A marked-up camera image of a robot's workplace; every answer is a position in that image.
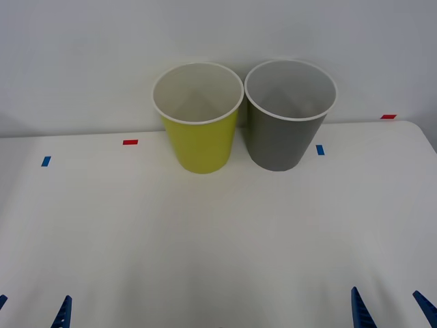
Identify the grey plastic waste bin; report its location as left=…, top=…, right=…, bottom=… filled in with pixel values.
left=243, top=59, right=338, bottom=173

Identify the yellow-green plastic waste bin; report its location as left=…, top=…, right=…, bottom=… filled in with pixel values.
left=151, top=61, right=245, bottom=175

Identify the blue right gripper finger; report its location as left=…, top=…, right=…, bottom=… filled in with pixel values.
left=350, top=286, right=377, bottom=328
left=411, top=290, right=437, bottom=325

